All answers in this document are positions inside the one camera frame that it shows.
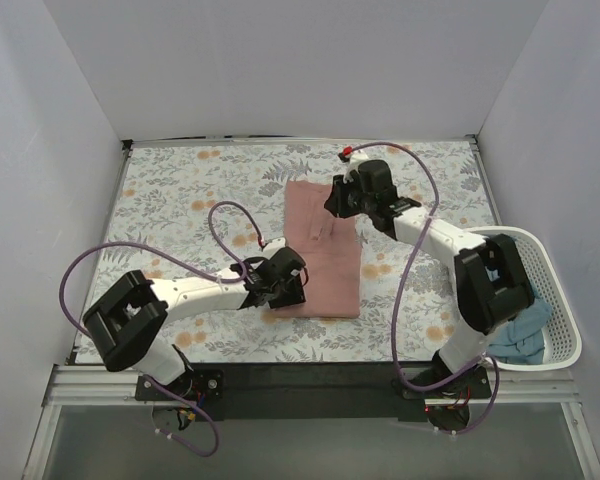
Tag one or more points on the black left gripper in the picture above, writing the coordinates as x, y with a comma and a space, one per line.
290, 290

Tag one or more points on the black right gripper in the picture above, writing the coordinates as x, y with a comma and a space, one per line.
337, 198

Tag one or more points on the pink t shirt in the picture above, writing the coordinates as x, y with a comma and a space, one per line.
330, 249

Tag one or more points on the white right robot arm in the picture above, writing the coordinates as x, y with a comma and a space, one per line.
491, 284

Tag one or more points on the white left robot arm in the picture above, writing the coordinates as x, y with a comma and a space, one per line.
125, 322

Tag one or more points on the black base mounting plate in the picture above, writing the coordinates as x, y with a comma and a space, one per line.
276, 391

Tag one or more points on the floral patterned table mat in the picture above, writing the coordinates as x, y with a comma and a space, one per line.
202, 203

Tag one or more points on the blue t shirt in basket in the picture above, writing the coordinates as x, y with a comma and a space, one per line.
521, 341

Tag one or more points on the white plastic laundry basket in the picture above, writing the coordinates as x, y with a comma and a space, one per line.
562, 343

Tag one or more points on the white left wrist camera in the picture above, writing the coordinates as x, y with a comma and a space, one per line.
272, 247

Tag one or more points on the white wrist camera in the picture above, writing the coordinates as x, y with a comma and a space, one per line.
272, 247
352, 159

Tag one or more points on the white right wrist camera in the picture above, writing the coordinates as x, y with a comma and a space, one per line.
352, 159

